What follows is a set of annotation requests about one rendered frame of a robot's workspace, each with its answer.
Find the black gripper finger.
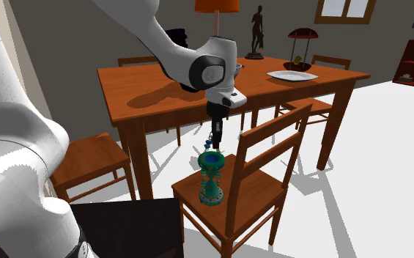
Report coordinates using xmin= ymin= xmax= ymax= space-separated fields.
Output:
xmin=210 ymin=119 xmax=225 ymax=152

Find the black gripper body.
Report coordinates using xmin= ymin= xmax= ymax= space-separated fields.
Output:
xmin=206 ymin=100 xmax=231 ymax=123

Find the green hourglass-shaped beaded stand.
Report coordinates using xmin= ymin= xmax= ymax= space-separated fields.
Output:
xmin=197 ymin=139 xmax=226 ymax=207

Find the brown wooden chair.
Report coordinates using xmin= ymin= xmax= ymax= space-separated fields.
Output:
xmin=117 ymin=55 xmax=182 ymax=147
xmin=171 ymin=103 xmax=314 ymax=258
xmin=273 ymin=54 xmax=352 ymax=132
xmin=49 ymin=131 xmax=138 ymax=204

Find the brown wooden dining table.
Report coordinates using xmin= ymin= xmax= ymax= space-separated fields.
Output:
xmin=96 ymin=56 xmax=372 ymax=201

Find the white plate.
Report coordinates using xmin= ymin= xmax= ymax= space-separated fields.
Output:
xmin=266 ymin=70 xmax=319 ymax=83

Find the black rounded object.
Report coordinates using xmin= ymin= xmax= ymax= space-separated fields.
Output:
xmin=164 ymin=28 xmax=189 ymax=49

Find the dark standing figure statue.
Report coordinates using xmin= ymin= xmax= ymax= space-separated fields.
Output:
xmin=244 ymin=4 xmax=265 ymax=61

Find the orange shade table lamp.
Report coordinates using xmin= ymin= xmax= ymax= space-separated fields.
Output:
xmin=194 ymin=0 xmax=241 ymax=37

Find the red domed stand with bowl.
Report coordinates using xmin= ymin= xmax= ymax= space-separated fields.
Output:
xmin=283 ymin=27 xmax=319 ymax=73

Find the dark robot stand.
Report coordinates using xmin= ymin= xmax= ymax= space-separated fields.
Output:
xmin=70 ymin=197 xmax=185 ymax=258

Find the wooden framed window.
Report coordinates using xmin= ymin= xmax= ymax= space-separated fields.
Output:
xmin=314 ymin=0 xmax=377 ymax=26

